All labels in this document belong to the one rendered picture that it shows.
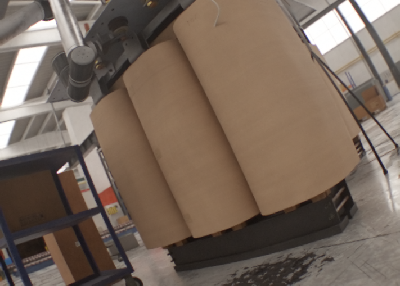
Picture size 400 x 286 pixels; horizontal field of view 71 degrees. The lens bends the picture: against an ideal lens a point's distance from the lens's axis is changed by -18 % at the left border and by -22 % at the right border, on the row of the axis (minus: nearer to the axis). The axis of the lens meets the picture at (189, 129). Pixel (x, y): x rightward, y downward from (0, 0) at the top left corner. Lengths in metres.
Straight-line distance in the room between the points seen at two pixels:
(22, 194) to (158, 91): 0.88
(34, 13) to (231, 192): 1.41
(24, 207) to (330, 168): 1.41
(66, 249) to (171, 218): 0.95
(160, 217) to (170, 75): 0.71
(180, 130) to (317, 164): 0.62
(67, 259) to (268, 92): 1.78
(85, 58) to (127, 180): 0.77
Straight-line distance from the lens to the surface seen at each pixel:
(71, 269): 2.40
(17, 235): 1.64
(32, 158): 1.78
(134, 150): 1.78
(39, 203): 1.78
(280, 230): 1.46
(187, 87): 1.49
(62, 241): 2.40
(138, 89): 1.62
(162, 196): 1.75
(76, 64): 1.35
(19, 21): 1.91
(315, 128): 1.19
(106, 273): 2.16
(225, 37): 1.26
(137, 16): 1.83
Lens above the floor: 0.40
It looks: 10 degrees up
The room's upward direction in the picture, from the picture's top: 25 degrees counter-clockwise
